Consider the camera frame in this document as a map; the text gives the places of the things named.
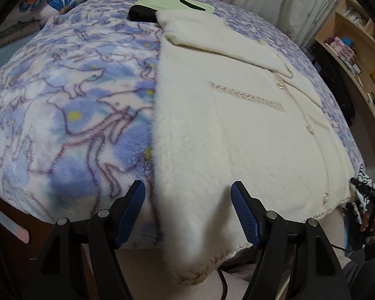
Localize blue bed sheet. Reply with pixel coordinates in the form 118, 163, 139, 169
0, 26, 40, 80

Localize folded blue flower quilt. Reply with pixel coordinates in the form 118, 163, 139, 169
0, 0, 106, 44

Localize green garment with black stripe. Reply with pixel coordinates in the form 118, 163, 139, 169
128, 0, 216, 24

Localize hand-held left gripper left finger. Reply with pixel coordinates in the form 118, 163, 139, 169
34, 179, 146, 300

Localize black bag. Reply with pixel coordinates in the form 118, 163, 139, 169
310, 41, 356, 127

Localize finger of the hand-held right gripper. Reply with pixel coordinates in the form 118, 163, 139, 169
350, 177, 375, 208

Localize person's right hand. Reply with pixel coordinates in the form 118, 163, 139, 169
360, 210, 375, 241

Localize blue floral fleece blanket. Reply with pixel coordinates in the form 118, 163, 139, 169
0, 0, 367, 251

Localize black cable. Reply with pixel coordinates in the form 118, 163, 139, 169
218, 266, 230, 300

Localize wooden shelf unit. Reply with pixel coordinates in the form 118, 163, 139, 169
313, 0, 375, 161

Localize pink storage boxes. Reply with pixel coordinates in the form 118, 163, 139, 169
330, 36, 356, 61

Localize black and white patterned cloth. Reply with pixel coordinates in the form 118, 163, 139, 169
354, 164, 375, 213

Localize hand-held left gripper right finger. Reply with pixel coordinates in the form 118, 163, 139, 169
230, 180, 352, 300

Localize white fuzzy cardigan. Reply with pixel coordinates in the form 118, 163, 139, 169
151, 9, 357, 287

